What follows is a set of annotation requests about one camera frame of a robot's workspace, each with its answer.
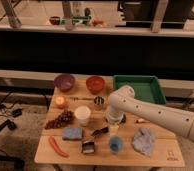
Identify black handled brush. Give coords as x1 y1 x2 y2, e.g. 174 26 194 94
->
81 127 109 154

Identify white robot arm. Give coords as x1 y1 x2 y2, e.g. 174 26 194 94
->
106 85 194 143

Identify green plastic tray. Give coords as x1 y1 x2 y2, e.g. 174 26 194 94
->
113 75 166 105

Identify black sponge block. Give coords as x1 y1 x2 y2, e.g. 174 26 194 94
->
121 115 126 123

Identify blue cup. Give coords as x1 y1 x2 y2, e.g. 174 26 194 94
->
108 136 123 154

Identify yellow banana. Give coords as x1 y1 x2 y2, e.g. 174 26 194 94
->
135 118 150 124

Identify blue crumpled cloth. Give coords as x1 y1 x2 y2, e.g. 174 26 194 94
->
131 128 155 157

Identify metal measuring spoon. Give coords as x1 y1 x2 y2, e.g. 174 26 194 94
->
71 96 105 105

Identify white cup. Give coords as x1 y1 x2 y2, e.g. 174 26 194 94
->
74 106 91 126

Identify wooden folding table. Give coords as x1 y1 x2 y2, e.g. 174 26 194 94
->
34 78 185 168

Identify blue sponge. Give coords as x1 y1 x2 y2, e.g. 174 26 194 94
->
62 127 83 140

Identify bunch of dark grapes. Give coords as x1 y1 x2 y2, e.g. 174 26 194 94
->
45 110 74 129

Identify orange fruit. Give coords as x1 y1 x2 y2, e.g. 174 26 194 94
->
55 96 68 109

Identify red chili pepper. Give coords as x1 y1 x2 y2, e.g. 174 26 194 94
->
48 136 69 158

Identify purple bowl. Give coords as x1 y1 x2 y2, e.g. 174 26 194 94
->
54 74 75 92

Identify green background object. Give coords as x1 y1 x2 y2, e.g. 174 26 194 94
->
72 16 90 25

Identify dark red background bowl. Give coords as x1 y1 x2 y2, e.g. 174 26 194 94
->
49 16 60 25

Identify black cables on floor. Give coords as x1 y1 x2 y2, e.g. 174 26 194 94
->
0 91 24 141

